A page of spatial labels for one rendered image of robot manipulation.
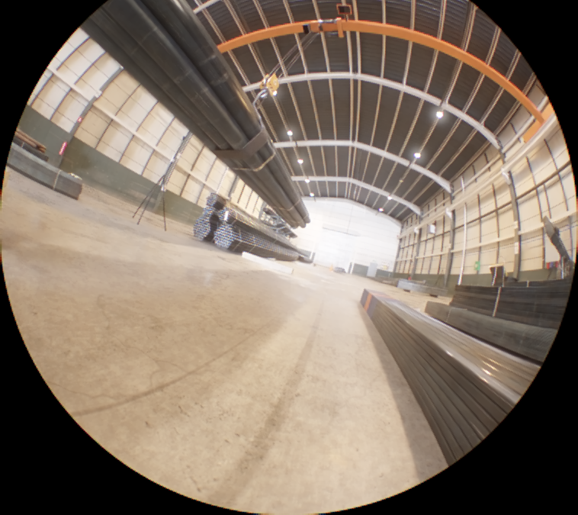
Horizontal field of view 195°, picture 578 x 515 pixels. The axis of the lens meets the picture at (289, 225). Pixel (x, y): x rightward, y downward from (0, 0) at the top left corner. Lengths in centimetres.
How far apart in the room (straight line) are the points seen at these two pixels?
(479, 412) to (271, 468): 34
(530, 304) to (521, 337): 31
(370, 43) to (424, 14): 333
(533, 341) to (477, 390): 94
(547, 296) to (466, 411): 121
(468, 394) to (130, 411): 56
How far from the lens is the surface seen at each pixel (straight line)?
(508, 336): 143
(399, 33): 601
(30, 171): 277
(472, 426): 44
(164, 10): 125
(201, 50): 122
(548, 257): 861
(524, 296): 165
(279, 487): 33
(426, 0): 966
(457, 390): 47
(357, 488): 37
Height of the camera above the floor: 31
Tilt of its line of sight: 9 degrees up
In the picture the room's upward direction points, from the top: 17 degrees clockwise
